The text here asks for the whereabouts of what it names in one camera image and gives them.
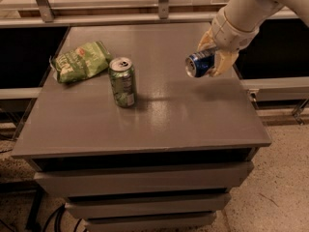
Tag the top grey drawer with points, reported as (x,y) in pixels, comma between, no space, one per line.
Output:
(91,182)

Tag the bottom grey drawer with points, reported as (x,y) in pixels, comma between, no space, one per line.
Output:
(123,224)

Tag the green jalapeno chip bag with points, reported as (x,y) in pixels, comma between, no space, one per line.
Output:
(81,63)

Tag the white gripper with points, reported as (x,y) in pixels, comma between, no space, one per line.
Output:
(232,35)

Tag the metal window railing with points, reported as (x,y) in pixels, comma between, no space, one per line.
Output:
(55,13)

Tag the blue pepsi can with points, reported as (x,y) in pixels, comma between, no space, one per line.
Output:
(200,63)

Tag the green soda can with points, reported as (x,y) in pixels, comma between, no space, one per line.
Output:
(122,78)

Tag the middle grey drawer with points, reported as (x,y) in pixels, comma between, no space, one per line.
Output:
(163,205)

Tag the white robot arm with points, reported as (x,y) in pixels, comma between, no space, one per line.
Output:
(237,24)

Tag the grey drawer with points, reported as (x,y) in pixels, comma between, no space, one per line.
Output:
(123,224)
(91,182)
(163,205)

